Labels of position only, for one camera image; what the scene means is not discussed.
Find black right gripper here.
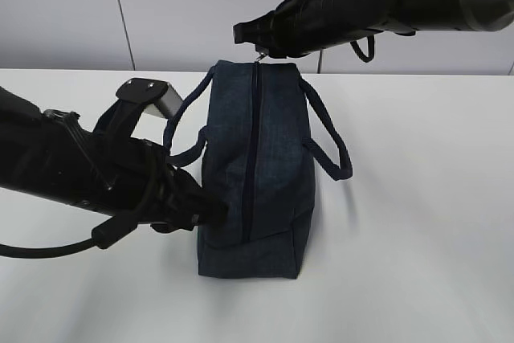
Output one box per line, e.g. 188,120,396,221
233,0,333,58

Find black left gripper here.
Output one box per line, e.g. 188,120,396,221
140,141,229,233

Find dark navy lunch bag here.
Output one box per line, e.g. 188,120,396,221
172,60,353,279

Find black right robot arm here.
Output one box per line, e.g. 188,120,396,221
233,0,513,63

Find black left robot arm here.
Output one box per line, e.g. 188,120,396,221
1,78,228,231

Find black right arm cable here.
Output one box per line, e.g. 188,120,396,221
351,35,377,63

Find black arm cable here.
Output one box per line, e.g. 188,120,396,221
351,35,377,63
0,214,141,259

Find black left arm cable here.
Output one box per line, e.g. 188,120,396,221
0,214,141,259

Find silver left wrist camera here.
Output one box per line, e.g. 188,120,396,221
116,78,183,119

